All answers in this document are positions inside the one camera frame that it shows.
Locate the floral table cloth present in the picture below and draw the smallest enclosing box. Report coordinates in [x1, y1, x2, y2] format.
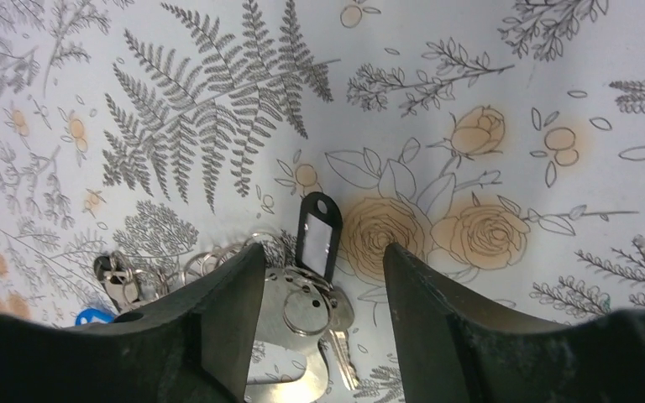
[0, 1, 645, 402]

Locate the black key tag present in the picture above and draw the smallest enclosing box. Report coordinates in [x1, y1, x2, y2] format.
[295, 191, 343, 282]

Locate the black-headed key bunch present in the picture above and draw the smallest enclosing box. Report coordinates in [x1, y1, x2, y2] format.
[93, 251, 160, 314]

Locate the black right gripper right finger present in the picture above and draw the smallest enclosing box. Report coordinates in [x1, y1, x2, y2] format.
[383, 243, 645, 402]

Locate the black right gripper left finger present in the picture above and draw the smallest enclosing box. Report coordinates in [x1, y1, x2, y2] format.
[0, 243, 265, 402]

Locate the silver key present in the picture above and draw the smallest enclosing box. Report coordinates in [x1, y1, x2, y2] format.
[327, 289, 359, 390]

